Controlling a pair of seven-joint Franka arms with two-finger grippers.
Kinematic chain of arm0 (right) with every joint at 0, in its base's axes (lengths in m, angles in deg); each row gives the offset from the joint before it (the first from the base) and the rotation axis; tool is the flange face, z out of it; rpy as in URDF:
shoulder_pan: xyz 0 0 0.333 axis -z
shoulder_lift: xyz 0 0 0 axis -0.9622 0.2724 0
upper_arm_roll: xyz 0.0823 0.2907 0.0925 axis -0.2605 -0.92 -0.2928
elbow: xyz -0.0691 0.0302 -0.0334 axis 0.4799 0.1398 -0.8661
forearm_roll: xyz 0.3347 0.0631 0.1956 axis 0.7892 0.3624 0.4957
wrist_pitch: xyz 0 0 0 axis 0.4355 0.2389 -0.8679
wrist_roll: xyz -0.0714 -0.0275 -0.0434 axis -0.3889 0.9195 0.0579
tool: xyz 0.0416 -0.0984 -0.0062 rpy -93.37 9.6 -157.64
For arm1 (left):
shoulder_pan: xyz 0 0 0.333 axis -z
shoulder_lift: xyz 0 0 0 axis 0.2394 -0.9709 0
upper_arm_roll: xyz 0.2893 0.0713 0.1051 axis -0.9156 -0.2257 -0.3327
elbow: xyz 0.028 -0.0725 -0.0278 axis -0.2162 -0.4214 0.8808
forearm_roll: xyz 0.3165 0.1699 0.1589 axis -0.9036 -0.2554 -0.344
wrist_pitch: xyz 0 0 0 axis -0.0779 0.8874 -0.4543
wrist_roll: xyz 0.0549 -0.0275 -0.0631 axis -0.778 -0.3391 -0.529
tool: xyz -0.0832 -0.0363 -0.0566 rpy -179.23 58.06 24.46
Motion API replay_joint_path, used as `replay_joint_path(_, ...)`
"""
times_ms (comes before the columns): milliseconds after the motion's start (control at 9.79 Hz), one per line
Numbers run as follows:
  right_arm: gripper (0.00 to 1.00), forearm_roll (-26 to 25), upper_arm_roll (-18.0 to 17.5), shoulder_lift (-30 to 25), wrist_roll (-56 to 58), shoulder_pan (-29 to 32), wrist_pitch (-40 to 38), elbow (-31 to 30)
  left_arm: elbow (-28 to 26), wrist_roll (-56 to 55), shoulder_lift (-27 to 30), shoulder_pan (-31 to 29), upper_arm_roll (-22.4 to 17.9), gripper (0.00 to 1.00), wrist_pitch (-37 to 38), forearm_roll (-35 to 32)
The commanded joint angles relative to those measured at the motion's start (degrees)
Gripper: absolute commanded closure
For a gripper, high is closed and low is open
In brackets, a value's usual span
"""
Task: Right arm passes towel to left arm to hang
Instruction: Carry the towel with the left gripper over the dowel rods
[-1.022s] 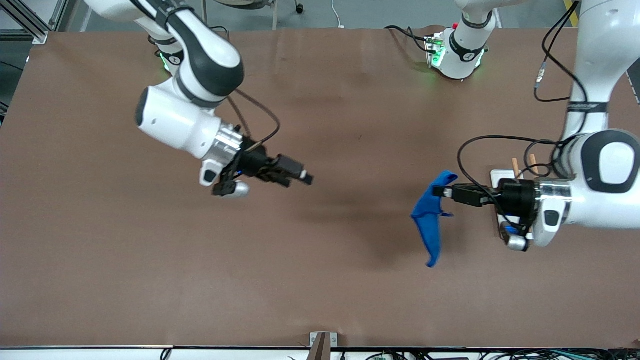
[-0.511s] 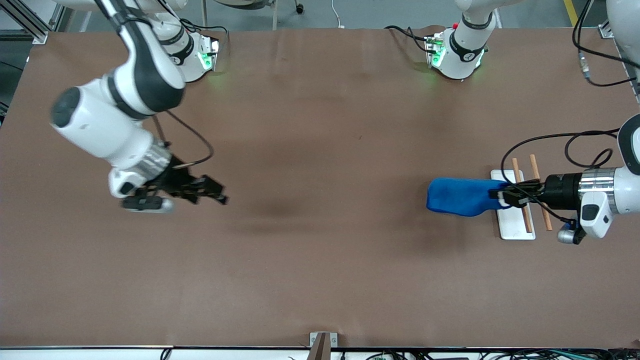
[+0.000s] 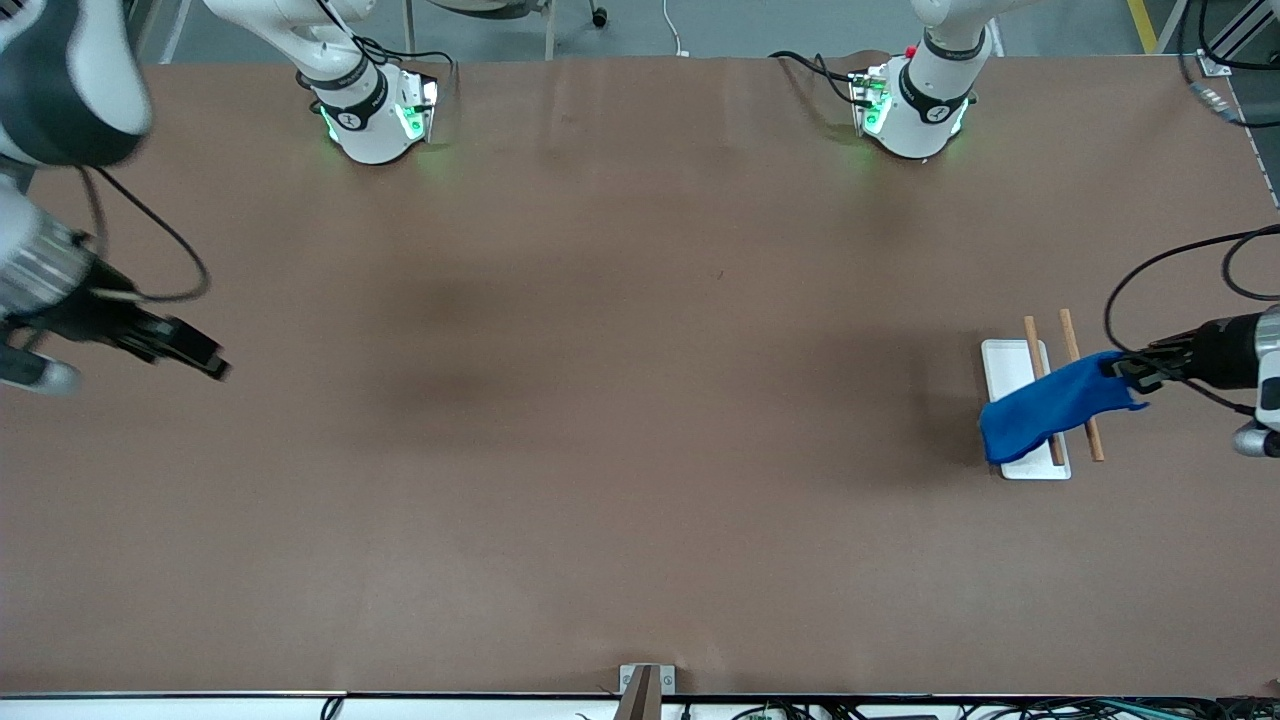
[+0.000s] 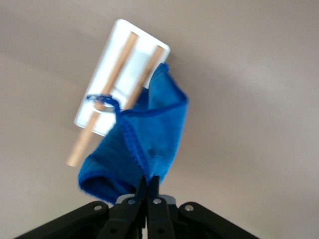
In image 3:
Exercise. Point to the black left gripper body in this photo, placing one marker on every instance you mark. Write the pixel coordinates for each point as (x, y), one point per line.
(1218, 352)

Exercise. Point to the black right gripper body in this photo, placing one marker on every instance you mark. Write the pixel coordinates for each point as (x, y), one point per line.
(88, 313)

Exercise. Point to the blue microfibre towel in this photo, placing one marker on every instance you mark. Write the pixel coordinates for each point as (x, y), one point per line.
(1050, 405)

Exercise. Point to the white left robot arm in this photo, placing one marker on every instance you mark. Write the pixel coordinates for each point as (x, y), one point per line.
(915, 125)

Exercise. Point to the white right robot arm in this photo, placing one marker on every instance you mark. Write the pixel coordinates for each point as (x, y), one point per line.
(370, 130)

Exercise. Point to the white rack with wooden rods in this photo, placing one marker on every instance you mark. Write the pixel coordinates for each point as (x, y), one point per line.
(1010, 365)

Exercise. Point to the brown table cover sheet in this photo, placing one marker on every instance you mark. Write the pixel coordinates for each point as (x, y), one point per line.
(640, 500)

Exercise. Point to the chair base with caster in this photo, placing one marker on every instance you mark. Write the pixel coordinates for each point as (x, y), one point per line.
(598, 15)

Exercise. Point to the aluminium frame profile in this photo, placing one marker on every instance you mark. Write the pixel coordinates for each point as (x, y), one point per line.
(1214, 66)
(150, 20)

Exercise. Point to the brown camera post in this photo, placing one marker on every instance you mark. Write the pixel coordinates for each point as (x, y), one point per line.
(640, 700)

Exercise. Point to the grey metal bracket plate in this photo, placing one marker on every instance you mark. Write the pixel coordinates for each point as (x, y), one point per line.
(668, 678)

